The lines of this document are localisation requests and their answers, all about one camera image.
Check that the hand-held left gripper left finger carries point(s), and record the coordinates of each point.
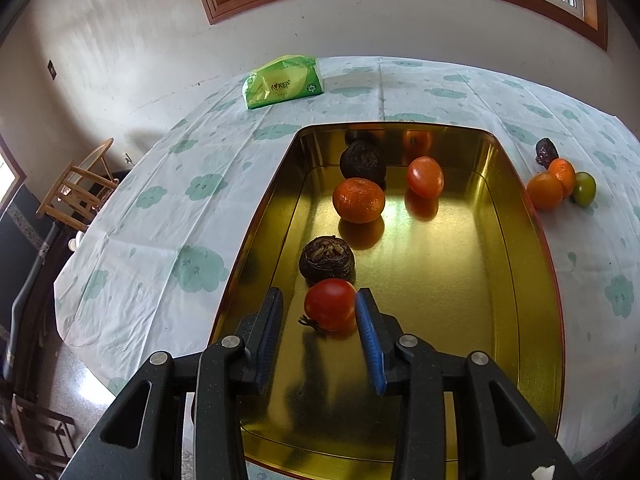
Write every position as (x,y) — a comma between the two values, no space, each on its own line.
(267,345)

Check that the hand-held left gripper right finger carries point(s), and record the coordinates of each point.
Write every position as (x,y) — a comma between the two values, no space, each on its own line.
(370,345)

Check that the red tomato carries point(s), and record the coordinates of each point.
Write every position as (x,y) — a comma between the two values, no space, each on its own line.
(331,305)

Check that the gold metal tray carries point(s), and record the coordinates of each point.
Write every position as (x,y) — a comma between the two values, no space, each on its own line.
(450,310)

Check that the dark brown water chestnut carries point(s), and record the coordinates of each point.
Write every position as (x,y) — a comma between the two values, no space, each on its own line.
(362,162)
(327,260)

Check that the orange tangerine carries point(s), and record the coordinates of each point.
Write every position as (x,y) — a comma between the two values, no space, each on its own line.
(564,172)
(358,201)
(544,192)

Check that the orange-red tomato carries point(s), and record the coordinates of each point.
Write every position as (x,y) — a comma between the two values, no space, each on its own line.
(425,177)

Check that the cloud-print white tablecloth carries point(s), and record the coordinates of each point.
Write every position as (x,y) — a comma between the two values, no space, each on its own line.
(150,240)

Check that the small white bowl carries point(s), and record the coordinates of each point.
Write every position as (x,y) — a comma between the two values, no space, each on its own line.
(72,244)

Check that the dark wooden chair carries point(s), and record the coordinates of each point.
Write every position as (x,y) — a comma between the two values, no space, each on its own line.
(35,430)

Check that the light wooden chair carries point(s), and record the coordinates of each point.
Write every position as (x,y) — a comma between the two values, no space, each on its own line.
(75,187)

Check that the dark purple fruit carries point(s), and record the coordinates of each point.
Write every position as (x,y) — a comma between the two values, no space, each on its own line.
(546,151)

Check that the green tissue pack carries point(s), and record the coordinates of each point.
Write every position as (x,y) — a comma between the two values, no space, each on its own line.
(282,82)

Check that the green tangerine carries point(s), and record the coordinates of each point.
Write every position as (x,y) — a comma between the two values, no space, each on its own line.
(584,189)

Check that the wall switch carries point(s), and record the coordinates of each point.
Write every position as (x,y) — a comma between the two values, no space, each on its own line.
(51,70)

